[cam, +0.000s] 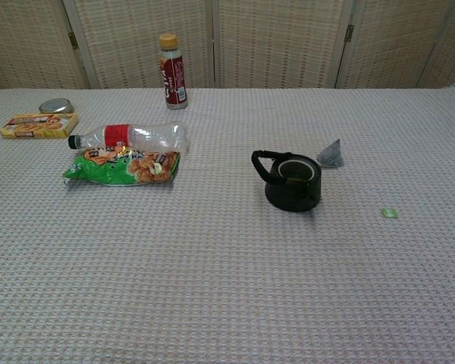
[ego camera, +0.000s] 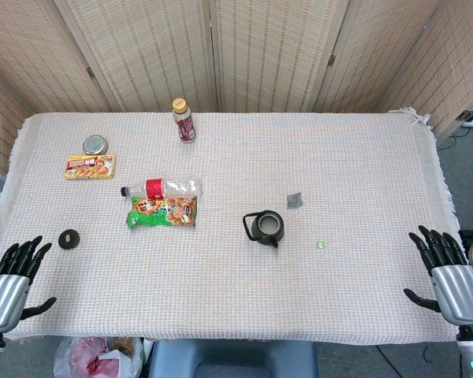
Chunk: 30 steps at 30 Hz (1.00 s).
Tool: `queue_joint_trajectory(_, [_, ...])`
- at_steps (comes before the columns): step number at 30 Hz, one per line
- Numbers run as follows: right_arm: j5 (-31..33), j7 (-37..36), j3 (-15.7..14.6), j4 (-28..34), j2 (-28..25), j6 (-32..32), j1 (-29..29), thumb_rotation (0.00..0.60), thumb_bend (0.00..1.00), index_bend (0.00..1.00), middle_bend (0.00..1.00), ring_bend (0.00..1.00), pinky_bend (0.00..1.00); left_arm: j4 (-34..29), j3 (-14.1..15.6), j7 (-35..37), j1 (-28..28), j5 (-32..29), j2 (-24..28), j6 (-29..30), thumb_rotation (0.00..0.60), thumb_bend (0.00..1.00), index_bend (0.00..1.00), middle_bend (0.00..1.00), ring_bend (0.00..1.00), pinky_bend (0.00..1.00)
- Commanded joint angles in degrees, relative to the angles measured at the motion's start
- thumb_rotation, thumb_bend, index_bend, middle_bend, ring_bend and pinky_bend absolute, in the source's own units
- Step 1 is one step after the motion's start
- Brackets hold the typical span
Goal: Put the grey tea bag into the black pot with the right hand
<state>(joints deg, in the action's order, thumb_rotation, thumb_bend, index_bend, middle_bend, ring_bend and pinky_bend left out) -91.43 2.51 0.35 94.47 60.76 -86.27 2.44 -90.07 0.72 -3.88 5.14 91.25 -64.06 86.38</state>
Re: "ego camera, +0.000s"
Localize clear plastic bottle red label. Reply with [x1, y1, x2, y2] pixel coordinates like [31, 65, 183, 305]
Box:
[120, 176, 204, 200]

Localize brown bottle with yellow cap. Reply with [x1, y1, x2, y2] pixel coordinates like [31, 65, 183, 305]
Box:
[171, 98, 197, 144]

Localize round silver tin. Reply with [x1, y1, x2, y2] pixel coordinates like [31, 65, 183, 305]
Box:
[82, 134, 110, 156]

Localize black round lid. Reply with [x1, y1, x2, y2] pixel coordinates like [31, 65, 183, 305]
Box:
[58, 229, 81, 250]

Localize yellow snack box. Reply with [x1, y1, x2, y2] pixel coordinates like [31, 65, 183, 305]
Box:
[64, 154, 117, 181]

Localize clear plastic bag pink contents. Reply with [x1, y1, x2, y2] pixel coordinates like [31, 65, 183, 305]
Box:
[54, 336, 145, 378]

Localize pale woven tablecloth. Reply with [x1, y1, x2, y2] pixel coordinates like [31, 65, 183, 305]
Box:
[0, 108, 464, 343]

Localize green snack bag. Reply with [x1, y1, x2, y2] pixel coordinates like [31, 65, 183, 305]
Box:
[125, 195, 198, 229]

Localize black power cable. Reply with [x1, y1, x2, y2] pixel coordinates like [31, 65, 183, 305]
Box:
[436, 124, 471, 150]

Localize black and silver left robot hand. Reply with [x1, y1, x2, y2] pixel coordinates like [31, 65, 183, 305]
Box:
[0, 235, 58, 335]

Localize black cast iron teapot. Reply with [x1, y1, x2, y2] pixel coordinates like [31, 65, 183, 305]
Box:
[242, 209, 285, 250]

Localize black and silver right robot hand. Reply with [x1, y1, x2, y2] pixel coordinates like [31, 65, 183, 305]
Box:
[403, 224, 473, 327]

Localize thin black cable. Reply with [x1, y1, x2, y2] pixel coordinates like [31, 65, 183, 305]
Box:
[376, 344, 404, 378]

